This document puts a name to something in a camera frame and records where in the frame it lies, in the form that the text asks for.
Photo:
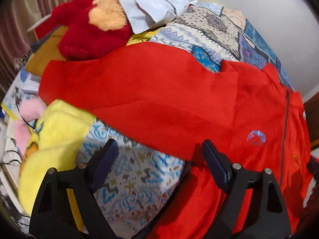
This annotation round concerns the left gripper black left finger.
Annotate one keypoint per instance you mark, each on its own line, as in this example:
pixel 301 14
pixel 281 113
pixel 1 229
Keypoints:
pixel 65 206

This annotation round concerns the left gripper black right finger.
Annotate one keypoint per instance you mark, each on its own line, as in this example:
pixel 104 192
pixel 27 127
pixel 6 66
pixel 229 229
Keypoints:
pixel 253 207

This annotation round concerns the red zip jacket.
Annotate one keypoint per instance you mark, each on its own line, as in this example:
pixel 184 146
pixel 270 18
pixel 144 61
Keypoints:
pixel 163 98

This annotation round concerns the yellow plush blanket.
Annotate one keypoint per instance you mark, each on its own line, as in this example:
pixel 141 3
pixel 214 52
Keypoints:
pixel 60 131

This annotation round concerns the blue patterned patchwork bedspread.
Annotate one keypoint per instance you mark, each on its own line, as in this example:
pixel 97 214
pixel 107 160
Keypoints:
pixel 143 182

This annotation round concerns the pink plush toy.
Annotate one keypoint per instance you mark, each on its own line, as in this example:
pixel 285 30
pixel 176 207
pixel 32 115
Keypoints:
pixel 29 110

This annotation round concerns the brown wooden door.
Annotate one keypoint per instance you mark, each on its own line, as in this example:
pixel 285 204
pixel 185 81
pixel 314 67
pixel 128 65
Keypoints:
pixel 312 118

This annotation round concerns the mustard yellow cloth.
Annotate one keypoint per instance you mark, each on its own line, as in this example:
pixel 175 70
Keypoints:
pixel 46 51

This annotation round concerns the red plush toy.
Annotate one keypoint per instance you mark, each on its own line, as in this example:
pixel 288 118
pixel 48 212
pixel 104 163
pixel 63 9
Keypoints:
pixel 94 28

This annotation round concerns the white shirt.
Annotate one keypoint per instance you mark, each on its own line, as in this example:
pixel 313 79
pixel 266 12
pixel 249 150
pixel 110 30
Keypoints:
pixel 144 15

